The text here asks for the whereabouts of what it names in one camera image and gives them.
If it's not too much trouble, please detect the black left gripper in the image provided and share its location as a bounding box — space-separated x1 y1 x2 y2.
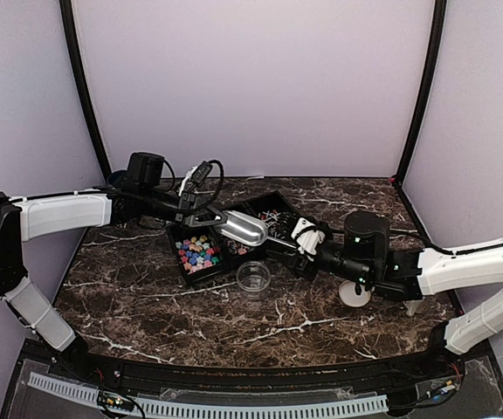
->
141 187 227 230

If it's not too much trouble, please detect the metal candy scoop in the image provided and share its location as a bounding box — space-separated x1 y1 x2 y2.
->
214 210 297 250

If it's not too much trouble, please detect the black three-compartment candy tray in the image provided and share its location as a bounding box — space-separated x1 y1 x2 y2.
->
166 191 295 286

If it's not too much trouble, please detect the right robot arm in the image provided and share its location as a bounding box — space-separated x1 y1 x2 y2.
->
280 210 503 379

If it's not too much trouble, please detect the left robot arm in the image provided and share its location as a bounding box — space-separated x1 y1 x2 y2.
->
0 186 226 381

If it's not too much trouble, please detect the white round lid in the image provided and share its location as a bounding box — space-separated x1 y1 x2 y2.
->
339 281 371 308

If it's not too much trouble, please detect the clear plastic cup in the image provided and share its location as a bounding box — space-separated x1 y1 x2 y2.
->
236 261 272 300

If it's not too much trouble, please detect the white ceramic mug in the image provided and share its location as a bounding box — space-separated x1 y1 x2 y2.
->
403 299 424 317

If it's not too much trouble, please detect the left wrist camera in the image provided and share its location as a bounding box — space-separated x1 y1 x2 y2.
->
178 161 212 195

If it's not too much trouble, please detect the black camera cable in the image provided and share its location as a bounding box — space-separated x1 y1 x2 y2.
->
163 157 226 210

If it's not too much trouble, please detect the white slotted cable duct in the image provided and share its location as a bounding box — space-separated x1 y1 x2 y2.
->
26 372 389 418

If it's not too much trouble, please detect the black frame post right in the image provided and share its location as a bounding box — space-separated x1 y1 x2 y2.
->
393 0 447 189

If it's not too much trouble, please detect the black frame post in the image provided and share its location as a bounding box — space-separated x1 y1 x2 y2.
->
59 0 112 178
393 0 447 189

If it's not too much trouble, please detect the black frame post left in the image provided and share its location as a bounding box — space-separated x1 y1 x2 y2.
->
59 0 112 178

